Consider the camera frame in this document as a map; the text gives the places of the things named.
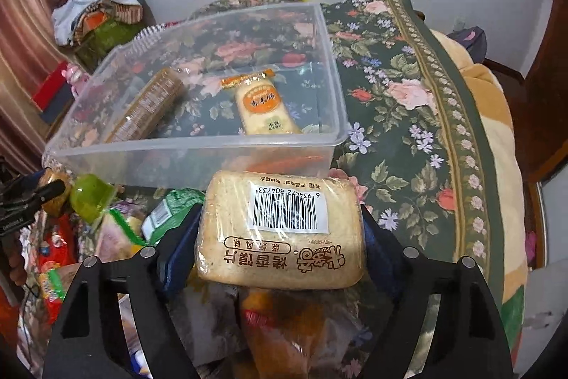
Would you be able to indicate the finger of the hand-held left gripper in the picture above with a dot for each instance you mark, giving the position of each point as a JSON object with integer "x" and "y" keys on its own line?
{"x": 31, "y": 194}

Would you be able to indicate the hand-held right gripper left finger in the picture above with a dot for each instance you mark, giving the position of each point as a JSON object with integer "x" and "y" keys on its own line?
{"x": 177, "y": 261}

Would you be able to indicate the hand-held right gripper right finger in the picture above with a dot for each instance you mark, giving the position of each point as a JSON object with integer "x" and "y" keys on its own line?
{"x": 378, "y": 257}

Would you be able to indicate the golden snack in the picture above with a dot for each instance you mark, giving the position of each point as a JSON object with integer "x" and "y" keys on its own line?
{"x": 60, "y": 206}

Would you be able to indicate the toasted bread slice packet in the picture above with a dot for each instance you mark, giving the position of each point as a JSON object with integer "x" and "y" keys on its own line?
{"x": 279, "y": 268}

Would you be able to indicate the clear plastic storage box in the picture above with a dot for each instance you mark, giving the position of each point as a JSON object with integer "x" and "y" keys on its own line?
{"x": 213, "y": 148}

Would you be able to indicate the brown cracker packet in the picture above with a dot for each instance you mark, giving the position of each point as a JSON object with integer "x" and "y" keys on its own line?
{"x": 148, "y": 106}

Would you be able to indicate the orange cream bread packet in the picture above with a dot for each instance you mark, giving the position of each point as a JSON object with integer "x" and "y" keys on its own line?
{"x": 262, "y": 103}

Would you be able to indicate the red snack packet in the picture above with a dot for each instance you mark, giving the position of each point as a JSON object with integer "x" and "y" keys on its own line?
{"x": 55, "y": 246}

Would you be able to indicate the green jelly cup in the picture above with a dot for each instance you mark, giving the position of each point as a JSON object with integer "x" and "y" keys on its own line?
{"x": 91, "y": 197}

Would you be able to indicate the yellow green snack packet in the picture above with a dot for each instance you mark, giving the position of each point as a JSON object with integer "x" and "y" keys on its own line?
{"x": 122, "y": 237}

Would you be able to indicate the red box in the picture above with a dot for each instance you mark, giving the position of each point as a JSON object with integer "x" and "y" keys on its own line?
{"x": 53, "y": 92}

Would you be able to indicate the pink plush toy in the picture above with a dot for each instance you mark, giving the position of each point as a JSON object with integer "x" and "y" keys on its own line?
{"x": 75, "y": 77}

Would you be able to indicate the striped brown curtain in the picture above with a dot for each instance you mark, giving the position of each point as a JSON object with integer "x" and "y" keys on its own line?
{"x": 26, "y": 28}

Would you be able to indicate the yellow orange blanket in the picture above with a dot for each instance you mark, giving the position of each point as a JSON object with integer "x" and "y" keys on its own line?
{"x": 488, "y": 103}

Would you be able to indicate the green floral blanket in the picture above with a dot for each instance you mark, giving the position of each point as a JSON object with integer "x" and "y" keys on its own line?
{"x": 399, "y": 63}

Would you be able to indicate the pile of clothes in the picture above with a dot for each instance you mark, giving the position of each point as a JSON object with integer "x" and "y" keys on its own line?
{"x": 102, "y": 10}

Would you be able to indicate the brown wooden door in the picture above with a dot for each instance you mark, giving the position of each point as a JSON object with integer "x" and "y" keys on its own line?
{"x": 543, "y": 103}

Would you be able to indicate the purple bag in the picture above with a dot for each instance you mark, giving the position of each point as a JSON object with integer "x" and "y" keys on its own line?
{"x": 468, "y": 41}

